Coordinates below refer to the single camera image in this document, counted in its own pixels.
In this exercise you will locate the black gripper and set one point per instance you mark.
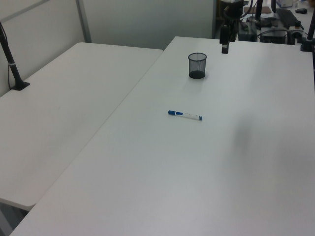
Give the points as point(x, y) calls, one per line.
point(224, 34)

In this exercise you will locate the blue and white marker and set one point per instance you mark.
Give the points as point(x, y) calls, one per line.
point(185, 115)

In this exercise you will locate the Franka Panda robot arm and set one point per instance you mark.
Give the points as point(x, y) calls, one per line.
point(232, 8)

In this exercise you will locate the black mesh pen cup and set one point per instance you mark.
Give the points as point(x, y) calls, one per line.
point(197, 66)

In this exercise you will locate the black monitor stand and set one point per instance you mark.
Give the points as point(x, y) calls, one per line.
point(259, 14)

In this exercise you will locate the black electronics box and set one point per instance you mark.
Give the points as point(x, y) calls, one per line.
point(273, 37)

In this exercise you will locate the black keyboard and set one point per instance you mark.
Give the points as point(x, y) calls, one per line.
point(286, 16)

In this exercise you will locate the black computer mouse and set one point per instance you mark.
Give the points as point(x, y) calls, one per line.
point(301, 10)

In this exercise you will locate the white side table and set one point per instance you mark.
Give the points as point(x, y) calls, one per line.
point(61, 110)

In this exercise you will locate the black camera stand pole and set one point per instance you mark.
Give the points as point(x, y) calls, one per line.
point(309, 32)
point(12, 66)

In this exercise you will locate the grey partition frame post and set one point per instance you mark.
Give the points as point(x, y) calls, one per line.
point(83, 20)

